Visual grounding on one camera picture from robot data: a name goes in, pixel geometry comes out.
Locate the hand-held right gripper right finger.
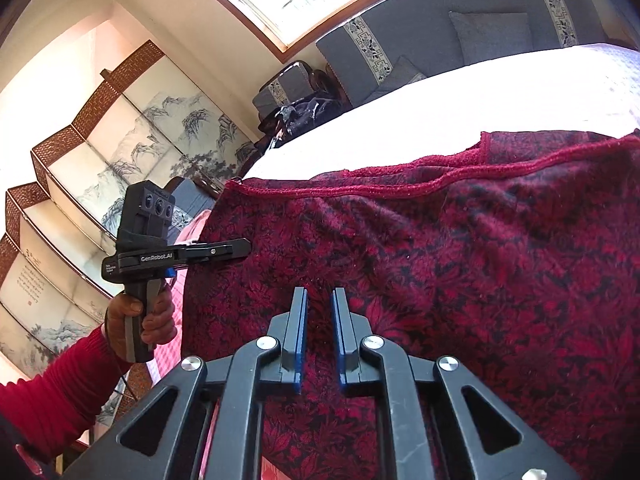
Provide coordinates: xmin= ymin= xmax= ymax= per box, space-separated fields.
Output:
xmin=330 ymin=287 xmax=581 ymax=480

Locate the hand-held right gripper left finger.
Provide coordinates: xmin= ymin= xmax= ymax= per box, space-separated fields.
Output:
xmin=62 ymin=286 xmax=309 ymax=480

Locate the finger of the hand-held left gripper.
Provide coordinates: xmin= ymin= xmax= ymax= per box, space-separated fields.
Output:
xmin=172 ymin=238 xmax=252 ymax=267

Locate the dark red patterned garment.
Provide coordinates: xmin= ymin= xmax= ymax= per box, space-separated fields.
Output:
xmin=179 ymin=130 xmax=640 ymax=480

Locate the person's left forearm red sleeve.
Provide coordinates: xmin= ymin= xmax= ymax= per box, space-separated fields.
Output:
xmin=0 ymin=327 xmax=132 ymax=463

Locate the dark clothes pile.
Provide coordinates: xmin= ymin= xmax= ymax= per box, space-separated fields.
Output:
xmin=254 ymin=96 xmax=348 ymax=153

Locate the person's left hand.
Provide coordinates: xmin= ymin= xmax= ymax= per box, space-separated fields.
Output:
xmin=105 ymin=285 xmax=178 ymax=362

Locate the pink cloth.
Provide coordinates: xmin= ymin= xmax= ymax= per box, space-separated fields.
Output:
xmin=172 ymin=209 xmax=215 ymax=252

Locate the wooden chair with grey cushion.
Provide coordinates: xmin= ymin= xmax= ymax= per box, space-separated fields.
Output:
xmin=166 ymin=176 xmax=224 ymax=243

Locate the painted folding screen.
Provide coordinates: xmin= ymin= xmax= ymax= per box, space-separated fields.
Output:
xmin=0 ymin=39 xmax=257 ymax=426

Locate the wooden armchair with grey cushion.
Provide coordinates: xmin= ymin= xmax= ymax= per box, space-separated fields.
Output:
xmin=251 ymin=60 xmax=326 ymax=128

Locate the grey cushion with floral print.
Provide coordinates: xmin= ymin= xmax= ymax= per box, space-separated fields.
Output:
xmin=367 ymin=55 xmax=429 ymax=107

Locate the purple checked bed sheet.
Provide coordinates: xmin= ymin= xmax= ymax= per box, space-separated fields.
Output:
xmin=145 ymin=42 xmax=640 ymax=480

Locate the grey sofa with patterned stripes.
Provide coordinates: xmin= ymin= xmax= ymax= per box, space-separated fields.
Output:
xmin=315 ymin=0 xmax=640 ymax=109

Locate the plain grey square cushion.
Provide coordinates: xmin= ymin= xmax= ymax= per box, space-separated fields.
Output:
xmin=448 ymin=10 xmax=534 ymax=67

